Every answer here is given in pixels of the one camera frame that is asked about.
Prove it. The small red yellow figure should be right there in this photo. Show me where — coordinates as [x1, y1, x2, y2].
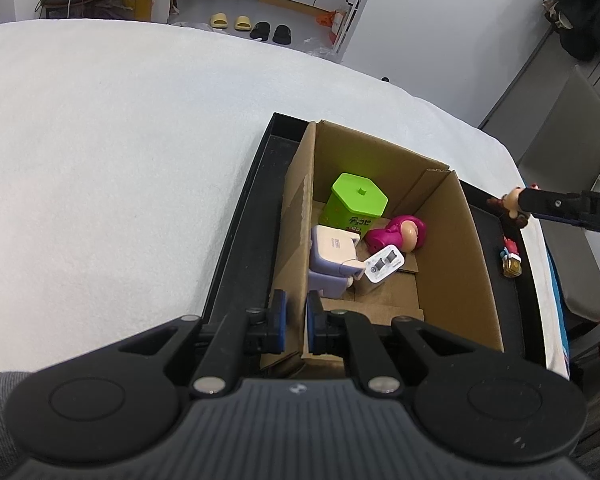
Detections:
[500, 236, 523, 278]

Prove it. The pink doll figure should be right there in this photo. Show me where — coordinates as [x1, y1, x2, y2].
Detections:
[365, 214, 428, 256]

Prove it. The white two-prong plug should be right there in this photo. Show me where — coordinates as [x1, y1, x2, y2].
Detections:
[362, 244, 406, 284]

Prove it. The green hexagonal lidded container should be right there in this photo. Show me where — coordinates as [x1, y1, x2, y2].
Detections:
[320, 172, 388, 233]

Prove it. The brown cardboard box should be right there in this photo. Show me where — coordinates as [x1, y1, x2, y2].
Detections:
[260, 120, 505, 373]

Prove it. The black tray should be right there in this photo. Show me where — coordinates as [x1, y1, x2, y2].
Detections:
[200, 112, 551, 373]

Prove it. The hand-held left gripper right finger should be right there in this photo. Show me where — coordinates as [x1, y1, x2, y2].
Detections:
[305, 293, 482, 396]

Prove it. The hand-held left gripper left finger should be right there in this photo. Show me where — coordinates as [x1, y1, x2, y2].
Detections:
[116, 289, 288, 394]

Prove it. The red-haired doll figure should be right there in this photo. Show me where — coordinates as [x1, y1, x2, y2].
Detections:
[486, 186, 533, 231]

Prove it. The white tablecloth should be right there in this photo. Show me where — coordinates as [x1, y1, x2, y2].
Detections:
[0, 19, 571, 377]

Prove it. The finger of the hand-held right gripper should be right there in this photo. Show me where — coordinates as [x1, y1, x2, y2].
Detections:
[519, 188, 589, 229]

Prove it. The orange bag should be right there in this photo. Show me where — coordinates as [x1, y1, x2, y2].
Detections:
[317, 10, 351, 36]

